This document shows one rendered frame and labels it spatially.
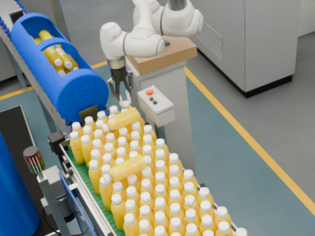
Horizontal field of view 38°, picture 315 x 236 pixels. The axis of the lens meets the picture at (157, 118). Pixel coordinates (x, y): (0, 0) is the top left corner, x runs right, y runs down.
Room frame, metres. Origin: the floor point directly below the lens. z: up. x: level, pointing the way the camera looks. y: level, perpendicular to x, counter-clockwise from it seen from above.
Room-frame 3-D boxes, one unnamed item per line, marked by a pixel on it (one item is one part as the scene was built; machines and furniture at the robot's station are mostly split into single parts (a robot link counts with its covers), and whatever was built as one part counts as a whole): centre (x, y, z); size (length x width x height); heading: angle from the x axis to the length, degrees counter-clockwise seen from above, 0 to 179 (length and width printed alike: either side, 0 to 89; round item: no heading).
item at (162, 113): (1.78, 0.00, 1.05); 0.20 x 0.10 x 0.10; 24
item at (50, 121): (2.79, 0.83, 0.31); 0.06 x 0.06 x 0.63; 24
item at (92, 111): (1.86, 0.35, 0.99); 0.10 x 0.02 x 0.12; 114
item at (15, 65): (3.69, 1.22, 0.31); 0.06 x 0.06 x 0.63; 24
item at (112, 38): (1.81, 0.13, 1.44); 0.13 x 0.11 x 0.16; 65
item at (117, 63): (1.81, 0.15, 1.33); 0.09 x 0.09 x 0.06
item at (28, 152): (1.36, 0.52, 1.18); 0.06 x 0.06 x 0.16
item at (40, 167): (1.36, 0.52, 1.18); 0.06 x 0.06 x 0.05
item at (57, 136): (1.74, 0.51, 0.95); 0.10 x 0.07 x 0.10; 114
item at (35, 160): (1.36, 0.52, 1.23); 0.06 x 0.06 x 0.04
